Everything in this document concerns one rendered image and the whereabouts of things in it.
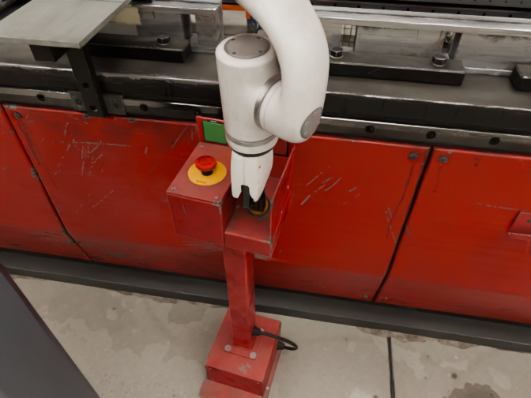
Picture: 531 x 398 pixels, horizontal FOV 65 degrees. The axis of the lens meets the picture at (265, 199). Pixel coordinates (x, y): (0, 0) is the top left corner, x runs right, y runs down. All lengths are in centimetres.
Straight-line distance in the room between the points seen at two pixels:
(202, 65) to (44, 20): 30
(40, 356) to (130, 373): 67
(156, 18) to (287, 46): 53
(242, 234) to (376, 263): 52
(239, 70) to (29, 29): 43
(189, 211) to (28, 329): 31
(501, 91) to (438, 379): 90
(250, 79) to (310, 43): 9
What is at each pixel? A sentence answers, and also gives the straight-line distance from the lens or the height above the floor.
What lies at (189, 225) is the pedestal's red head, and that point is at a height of 70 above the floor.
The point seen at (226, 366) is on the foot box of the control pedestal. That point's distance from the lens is 129.
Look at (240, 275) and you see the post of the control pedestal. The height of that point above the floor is 50.
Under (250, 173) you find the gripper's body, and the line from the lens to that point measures 67.
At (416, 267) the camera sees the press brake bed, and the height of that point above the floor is 37.
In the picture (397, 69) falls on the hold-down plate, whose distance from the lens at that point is 90.
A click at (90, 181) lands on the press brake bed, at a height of 55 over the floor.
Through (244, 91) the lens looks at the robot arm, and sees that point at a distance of 57.
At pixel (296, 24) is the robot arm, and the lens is 52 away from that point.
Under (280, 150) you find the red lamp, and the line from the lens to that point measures 81.
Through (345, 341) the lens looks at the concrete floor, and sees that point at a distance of 148.
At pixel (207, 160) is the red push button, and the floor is 81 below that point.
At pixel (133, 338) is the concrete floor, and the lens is 152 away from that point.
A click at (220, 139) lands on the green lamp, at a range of 84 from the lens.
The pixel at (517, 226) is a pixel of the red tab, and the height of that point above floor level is 58.
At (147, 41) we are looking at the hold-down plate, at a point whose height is 91.
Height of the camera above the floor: 130
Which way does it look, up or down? 45 degrees down
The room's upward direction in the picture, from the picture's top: straight up
